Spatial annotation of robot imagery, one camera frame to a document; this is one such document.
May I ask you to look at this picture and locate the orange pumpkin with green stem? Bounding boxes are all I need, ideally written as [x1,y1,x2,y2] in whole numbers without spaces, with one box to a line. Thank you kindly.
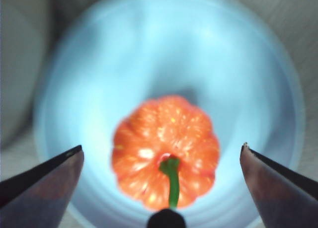
[110,94,221,212]

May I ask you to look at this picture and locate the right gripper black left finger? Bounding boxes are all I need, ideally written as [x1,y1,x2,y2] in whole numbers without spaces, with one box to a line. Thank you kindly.
[0,145,84,228]

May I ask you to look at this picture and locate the pale green electric steamer pot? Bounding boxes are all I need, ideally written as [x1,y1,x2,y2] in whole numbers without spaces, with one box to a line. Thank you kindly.
[0,0,60,151]

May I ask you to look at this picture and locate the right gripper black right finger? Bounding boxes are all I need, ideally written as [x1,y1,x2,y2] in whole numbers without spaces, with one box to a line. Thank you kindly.
[239,142,318,228]

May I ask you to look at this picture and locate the blue round plate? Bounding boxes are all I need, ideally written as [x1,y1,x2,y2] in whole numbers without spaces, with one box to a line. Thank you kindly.
[33,0,306,228]

